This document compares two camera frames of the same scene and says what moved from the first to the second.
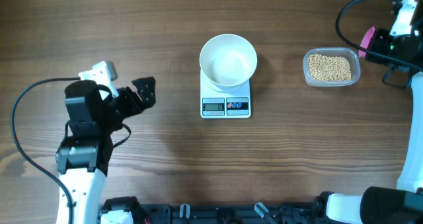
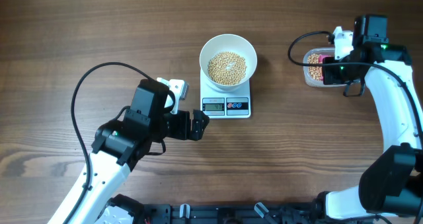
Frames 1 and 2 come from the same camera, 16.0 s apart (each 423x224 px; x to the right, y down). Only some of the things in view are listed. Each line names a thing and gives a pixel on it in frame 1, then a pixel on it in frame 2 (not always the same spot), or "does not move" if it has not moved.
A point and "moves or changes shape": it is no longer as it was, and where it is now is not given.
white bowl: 228,61 does not move
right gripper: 381,37 to 330,75
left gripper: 148,96 to 183,132
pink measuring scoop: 367,40 moves or changes shape
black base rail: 251,213 does not move
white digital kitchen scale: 218,104 does not move
